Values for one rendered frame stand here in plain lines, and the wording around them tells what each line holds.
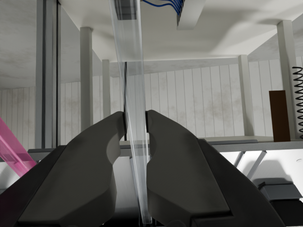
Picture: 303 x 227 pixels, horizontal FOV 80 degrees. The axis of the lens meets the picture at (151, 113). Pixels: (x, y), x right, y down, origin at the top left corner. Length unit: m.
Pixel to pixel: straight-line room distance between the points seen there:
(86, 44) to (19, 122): 3.98
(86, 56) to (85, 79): 0.07
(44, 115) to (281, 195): 0.46
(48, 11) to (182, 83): 2.67
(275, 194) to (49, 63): 0.48
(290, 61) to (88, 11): 0.63
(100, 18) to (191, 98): 2.52
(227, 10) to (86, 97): 0.49
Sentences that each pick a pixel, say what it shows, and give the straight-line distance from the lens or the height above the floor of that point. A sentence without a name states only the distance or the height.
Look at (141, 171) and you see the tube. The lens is 0.18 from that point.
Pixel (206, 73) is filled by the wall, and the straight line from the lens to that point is 3.10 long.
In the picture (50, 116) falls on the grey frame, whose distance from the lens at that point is 0.47.
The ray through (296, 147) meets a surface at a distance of 0.23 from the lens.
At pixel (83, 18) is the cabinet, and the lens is 0.63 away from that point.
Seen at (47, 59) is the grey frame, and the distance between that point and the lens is 0.50.
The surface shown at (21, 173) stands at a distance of 0.21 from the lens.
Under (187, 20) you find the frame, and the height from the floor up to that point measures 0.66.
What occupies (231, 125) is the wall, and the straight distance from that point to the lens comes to 3.02.
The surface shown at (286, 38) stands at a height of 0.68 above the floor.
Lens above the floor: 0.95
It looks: 5 degrees down
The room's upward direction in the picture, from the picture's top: 178 degrees clockwise
